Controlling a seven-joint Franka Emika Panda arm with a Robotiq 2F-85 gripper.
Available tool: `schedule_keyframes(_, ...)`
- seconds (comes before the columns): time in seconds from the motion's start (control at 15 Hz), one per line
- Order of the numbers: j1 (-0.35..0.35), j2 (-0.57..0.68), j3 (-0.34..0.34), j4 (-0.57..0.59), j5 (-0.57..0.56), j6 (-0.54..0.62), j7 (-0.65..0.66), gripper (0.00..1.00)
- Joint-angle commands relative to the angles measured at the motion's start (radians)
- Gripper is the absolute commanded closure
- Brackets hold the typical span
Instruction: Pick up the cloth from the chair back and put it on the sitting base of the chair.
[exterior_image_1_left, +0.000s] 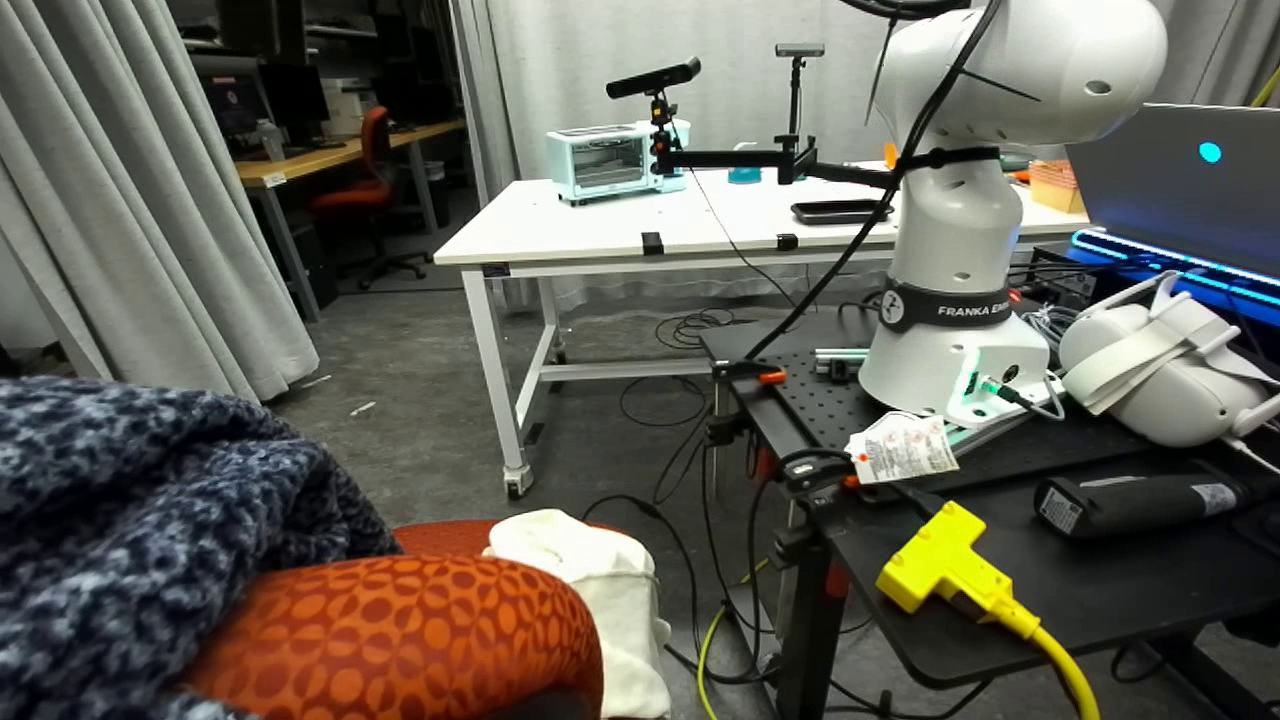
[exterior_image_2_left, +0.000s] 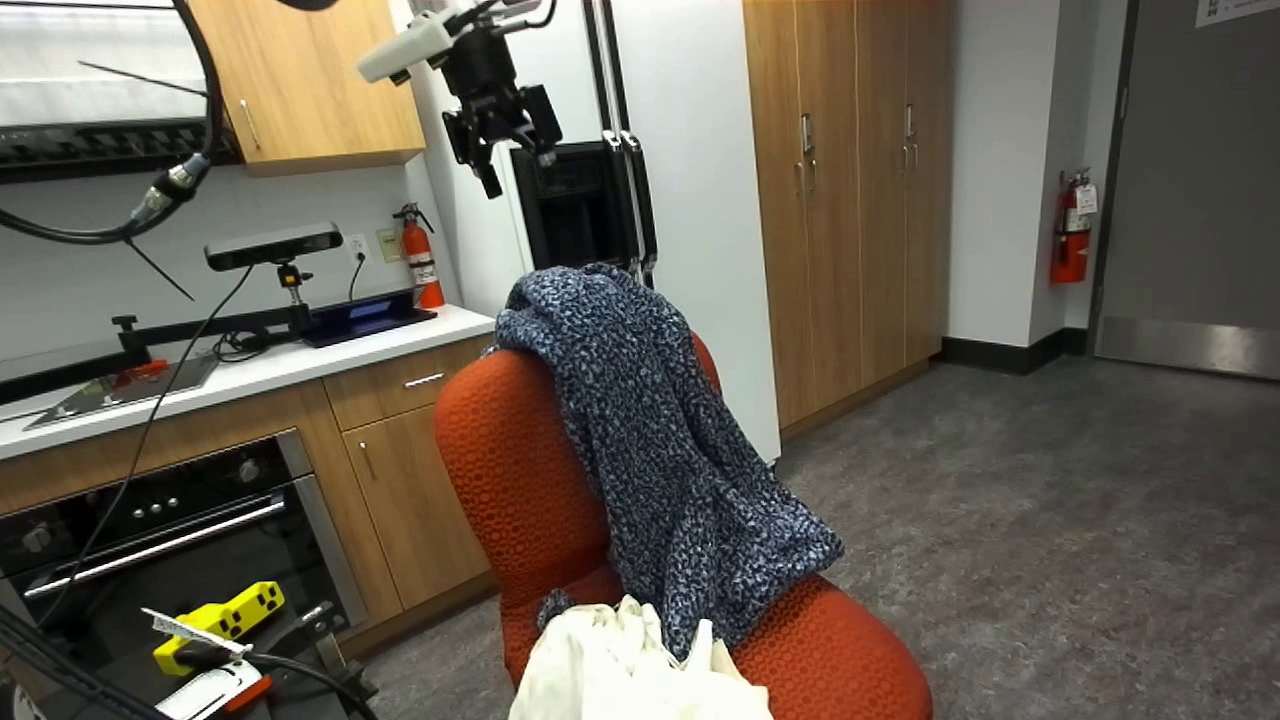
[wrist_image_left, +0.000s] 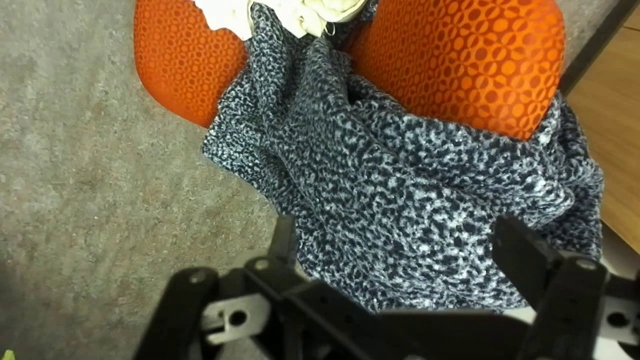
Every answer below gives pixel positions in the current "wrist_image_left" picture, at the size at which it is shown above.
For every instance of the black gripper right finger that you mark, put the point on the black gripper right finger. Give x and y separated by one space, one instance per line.
572 306

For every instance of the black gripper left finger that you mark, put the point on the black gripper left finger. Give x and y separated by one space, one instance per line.
180 313

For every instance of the blue white speckled cloth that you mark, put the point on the blue white speckled cloth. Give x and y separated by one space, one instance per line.
400 200

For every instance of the white crumpled cloth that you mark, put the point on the white crumpled cloth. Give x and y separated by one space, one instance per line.
306 17

